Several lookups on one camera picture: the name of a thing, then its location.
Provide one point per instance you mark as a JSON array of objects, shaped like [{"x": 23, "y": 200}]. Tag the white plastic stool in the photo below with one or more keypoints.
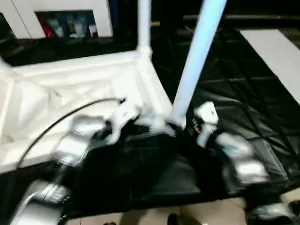
[{"x": 53, "y": 91}]

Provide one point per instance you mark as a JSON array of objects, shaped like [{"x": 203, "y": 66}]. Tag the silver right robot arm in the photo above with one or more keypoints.
[{"x": 240, "y": 158}]

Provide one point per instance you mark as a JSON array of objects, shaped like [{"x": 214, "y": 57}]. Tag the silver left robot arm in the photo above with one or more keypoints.
[{"x": 74, "y": 139}]

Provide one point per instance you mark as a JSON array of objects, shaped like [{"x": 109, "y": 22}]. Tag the black glossy mat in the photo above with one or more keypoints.
[{"x": 250, "y": 89}]

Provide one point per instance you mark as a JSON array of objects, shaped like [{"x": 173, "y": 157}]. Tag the small yellow label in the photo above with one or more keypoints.
[{"x": 155, "y": 23}]

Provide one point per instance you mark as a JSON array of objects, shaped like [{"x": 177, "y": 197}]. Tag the black horizontal bar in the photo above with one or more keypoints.
[{"x": 247, "y": 16}]

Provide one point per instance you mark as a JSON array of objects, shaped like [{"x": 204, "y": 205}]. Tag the white cabinet with glass doors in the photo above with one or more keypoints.
[{"x": 62, "y": 7}]

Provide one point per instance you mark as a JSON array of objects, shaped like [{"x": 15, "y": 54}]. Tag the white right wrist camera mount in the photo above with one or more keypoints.
[{"x": 206, "y": 115}]

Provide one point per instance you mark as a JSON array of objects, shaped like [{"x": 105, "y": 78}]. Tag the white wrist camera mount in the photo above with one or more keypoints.
[
  {"x": 206, "y": 115},
  {"x": 123, "y": 116}
]

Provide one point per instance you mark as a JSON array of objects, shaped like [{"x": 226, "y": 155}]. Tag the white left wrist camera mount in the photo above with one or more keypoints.
[{"x": 123, "y": 116}]

